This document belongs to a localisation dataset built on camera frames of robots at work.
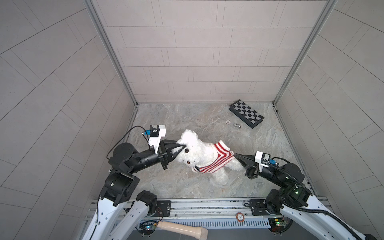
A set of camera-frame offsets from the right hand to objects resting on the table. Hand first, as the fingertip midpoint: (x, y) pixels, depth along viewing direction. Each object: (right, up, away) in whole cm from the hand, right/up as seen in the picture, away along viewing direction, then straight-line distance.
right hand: (235, 158), depth 59 cm
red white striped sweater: (-5, +2, -3) cm, 6 cm away
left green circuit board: (-37, -32, +6) cm, 50 cm away
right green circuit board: (+21, -33, +9) cm, 40 cm away
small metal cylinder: (+13, +10, +43) cm, 46 cm away
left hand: (-19, +6, -8) cm, 21 cm away
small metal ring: (+6, +12, +46) cm, 48 cm away
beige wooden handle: (-15, -32, +3) cm, 36 cm away
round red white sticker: (+5, -31, +10) cm, 33 cm away
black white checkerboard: (+19, +18, +47) cm, 54 cm away
